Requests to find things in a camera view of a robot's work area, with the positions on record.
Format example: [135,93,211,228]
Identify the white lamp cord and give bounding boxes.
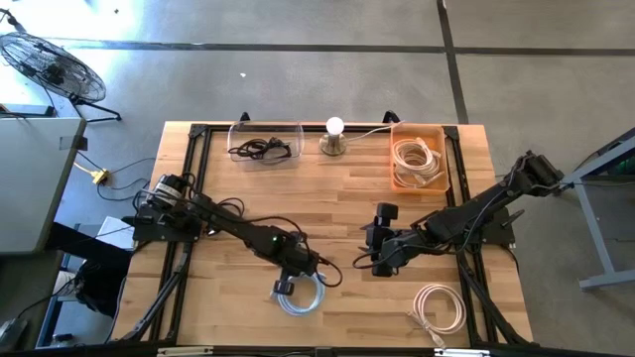
[344,119,406,145]

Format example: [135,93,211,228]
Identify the white paper sheet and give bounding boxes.
[96,215,136,251]

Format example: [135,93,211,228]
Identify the silver metal bracket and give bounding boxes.
[157,346,214,357]
[434,347,492,357]

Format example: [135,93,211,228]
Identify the dark computer mouse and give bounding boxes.
[0,316,29,348]

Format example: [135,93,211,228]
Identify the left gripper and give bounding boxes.
[274,230,322,297]

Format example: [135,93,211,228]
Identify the grey cabinet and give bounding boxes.
[0,116,89,256]

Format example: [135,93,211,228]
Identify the orange plastic bin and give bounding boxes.
[389,123,451,195]

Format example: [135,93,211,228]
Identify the blue metal leg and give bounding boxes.
[35,252,70,348]

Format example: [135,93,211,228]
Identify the clear plastic bin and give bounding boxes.
[226,121,306,160]

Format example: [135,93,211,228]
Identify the light blue ethernet cable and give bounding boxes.
[270,271,327,317]

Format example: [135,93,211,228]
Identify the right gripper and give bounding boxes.
[360,201,401,279]

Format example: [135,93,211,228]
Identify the black chair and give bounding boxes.
[72,257,131,319]

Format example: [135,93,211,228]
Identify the grey metal table frame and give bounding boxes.
[548,126,635,293]

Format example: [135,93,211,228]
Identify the brass lamp with white bulb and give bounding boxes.
[318,116,347,158]

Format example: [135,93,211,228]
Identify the black floor fan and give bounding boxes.
[0,30,123,123]

